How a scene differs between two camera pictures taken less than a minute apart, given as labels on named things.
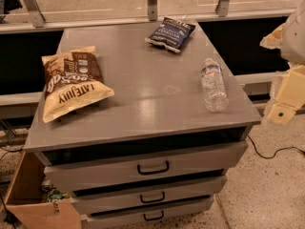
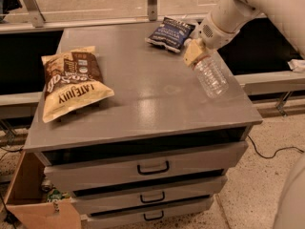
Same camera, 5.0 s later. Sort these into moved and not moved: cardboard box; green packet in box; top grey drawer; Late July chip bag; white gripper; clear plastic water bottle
Moved: clear plastic water bottle; white gripper
Not moved: top grey drawer; green packet in box; Late July chip bag; cardboard box
